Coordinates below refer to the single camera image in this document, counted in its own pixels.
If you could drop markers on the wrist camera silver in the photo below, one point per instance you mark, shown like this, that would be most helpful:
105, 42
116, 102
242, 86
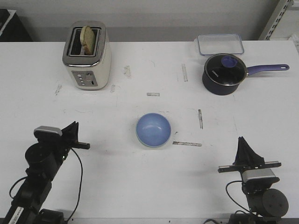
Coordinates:
47, 131
255, 174

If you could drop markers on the glass lid with blue knob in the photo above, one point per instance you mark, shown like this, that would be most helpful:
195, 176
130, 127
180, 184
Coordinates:
225, 69

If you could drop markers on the clear plastic food container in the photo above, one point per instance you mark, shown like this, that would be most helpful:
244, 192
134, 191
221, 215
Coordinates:
211, 44

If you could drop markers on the dark blue saucepan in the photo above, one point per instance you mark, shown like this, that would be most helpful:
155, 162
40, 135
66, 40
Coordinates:
226, 90

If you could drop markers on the toast slice in toaster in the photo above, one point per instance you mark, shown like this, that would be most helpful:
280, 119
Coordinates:
87, 40

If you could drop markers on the blue bowl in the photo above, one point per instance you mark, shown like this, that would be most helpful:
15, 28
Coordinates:
153, 125

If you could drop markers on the white slotted shelf upright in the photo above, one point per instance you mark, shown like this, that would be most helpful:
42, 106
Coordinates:
283, 23

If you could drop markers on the cream and chrome toaster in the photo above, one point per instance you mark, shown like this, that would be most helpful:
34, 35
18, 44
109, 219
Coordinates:
89, 72

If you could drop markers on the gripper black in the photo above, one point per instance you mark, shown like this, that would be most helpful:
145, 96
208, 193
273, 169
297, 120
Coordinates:
61, 148
245, 155

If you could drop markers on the green bowl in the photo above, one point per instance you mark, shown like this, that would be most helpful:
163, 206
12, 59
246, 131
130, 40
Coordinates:
153, 142

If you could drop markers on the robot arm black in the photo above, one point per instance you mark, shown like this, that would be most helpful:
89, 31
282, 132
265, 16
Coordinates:
44, 160
266, 205

